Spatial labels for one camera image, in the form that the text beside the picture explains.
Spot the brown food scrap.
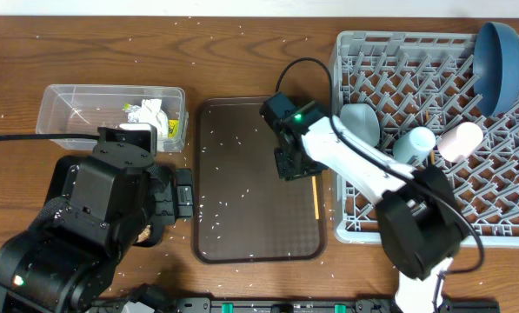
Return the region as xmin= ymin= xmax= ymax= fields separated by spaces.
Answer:
xmin=136 ymin=225 xmax=151 ymax=243

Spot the light blue rice bowl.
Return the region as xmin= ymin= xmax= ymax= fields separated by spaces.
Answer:
xmin=339 ymin=103 xmax=381 ymax=147

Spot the white tissue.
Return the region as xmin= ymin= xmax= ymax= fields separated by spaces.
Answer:
xmin=128 ymin=99 xmax=169 ymax=137

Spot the light blue cup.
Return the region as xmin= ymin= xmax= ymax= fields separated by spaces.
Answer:
xmin=392 ymin=127 xmax=436 ymax=164

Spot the pink cup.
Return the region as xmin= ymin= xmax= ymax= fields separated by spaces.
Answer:
xmin=437 ymin=122 xmax=483 ymax=163

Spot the blue plate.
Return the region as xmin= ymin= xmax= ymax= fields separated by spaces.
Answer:
xmin=473 ymin=22 xmax=519 ymax=117

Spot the yellow snack wrapper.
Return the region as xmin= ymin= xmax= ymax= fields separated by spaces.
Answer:
xmin=123 ymin=103 xmax=179 ymax=138

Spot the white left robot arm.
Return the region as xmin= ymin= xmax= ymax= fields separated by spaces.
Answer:
xmin=0 ymin=123 xmax=194 ymax=312

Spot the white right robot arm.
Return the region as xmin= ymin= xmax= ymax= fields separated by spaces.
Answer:
xmin=260 ymin=90 xmax=485 ymax=312

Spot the black waste tray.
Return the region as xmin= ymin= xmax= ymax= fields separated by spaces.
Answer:
xmin=44 ymin=156 xmax=176 ymax=248

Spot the grey dishwasher rack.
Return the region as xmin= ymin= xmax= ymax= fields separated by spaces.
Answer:
xmin=329 ymin=30 xmax=519 ymax=248

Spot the brown serving tray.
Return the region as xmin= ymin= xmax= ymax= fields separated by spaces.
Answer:
xmin=192 ymin=97 xmax=326 ymax=264

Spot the clear plastic bin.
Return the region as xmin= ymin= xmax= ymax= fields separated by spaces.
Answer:
xmin=36 ymin=84 xmax=189 ymax=152

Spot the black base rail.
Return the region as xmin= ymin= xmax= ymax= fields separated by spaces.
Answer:
xmin=89 ymin=284 xmax=502 ymax=313

